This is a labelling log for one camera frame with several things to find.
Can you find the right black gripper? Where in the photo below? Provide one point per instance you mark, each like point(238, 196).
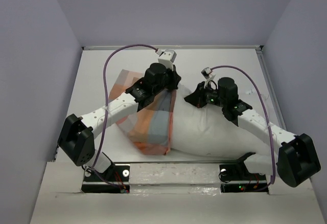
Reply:
point(195, 98)

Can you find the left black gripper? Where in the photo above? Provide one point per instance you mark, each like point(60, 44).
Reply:
point(175, 79)

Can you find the white pillow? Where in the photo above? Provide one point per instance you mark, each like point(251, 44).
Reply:
point(206, 132)

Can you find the orange blue checked pillowcase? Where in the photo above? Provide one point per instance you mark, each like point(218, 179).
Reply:
point(150, 130)

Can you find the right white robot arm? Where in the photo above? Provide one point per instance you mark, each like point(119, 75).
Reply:
point(297, 158)

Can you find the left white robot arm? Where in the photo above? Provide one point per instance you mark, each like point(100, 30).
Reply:
point(77, 137)

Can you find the white pillow label tag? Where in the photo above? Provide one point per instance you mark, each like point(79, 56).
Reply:
point(251, 91)

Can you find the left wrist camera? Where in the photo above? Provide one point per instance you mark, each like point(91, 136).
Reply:
point(167, 58)

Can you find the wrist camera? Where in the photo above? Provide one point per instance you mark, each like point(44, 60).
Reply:
point(207, 73)
point(167, 58)

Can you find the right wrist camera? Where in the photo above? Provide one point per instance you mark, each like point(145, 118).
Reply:
point(207, 73)

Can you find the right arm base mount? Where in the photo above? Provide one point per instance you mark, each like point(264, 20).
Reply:
point(235, 178)

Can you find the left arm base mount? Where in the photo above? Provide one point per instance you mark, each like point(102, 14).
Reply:
point(115, 180)

